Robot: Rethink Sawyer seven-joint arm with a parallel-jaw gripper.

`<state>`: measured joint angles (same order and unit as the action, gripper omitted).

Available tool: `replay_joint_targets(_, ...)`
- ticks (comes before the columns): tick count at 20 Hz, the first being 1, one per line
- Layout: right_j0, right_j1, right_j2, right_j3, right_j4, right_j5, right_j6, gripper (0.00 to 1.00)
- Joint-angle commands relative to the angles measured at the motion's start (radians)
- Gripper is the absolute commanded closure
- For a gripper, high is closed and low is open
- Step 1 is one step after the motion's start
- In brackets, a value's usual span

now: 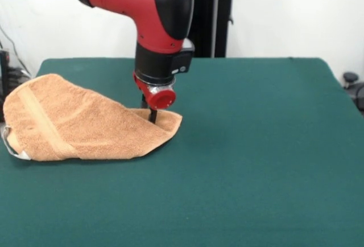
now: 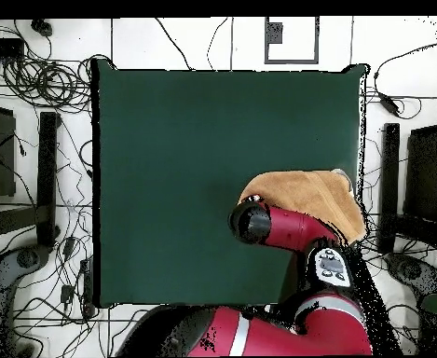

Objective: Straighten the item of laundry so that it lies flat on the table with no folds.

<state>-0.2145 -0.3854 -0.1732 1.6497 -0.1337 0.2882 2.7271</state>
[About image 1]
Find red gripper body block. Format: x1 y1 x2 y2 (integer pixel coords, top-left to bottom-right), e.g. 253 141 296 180
133 72 177 110

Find tan terry towel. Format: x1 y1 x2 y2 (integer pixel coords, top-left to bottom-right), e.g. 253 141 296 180
2 73 183 162

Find dark green table cloth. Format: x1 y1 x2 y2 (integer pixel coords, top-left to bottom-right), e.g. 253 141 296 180
0 56 364 247

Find black equipment pile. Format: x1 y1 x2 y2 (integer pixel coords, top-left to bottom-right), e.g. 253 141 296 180
0 49 32 122

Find grey caster leg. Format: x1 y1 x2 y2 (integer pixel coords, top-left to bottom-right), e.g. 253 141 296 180
342 72 364 100

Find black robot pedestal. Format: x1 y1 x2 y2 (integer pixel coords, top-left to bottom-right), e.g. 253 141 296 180
187 0 247 59

